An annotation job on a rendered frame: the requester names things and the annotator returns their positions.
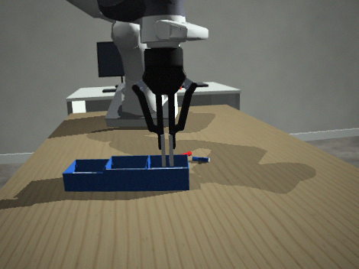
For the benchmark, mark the blue three-compartment bin rack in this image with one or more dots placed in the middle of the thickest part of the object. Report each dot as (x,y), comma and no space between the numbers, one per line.
(147,174)

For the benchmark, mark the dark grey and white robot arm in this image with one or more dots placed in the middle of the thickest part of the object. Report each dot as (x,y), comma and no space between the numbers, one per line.
(160,21)

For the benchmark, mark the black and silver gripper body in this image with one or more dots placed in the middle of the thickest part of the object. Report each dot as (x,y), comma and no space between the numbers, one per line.
(155,59)

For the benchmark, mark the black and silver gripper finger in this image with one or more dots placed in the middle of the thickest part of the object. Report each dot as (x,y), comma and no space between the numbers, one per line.
(190,87)
(139,88)

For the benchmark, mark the blue aaa battery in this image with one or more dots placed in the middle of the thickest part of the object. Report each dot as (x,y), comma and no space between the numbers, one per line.
(204,159)

